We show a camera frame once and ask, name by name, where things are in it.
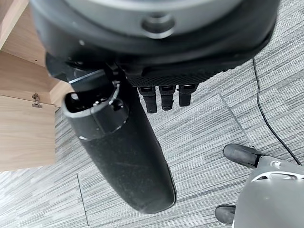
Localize thin black cable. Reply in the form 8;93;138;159
252;57;303;165

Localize silver metal door hinge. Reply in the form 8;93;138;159
31;93;43;109

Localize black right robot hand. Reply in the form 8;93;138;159
30;0;281;214

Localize dark robot foot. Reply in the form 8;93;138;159
215;204;236;225
223;143;265;169

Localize light wood office cabinet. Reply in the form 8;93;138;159
0;0;75;108

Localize light wood cabinet door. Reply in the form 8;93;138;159
0;94;57;172

